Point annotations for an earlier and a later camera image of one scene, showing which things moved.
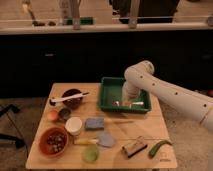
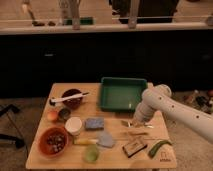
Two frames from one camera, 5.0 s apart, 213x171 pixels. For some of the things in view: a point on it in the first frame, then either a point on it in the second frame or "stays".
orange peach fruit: [52, 115] stays
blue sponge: [94, 124] stays
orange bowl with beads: [53, 141] stays
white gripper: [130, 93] → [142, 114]
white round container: [73, 125] stays
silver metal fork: [133, 103] → [132, 124]
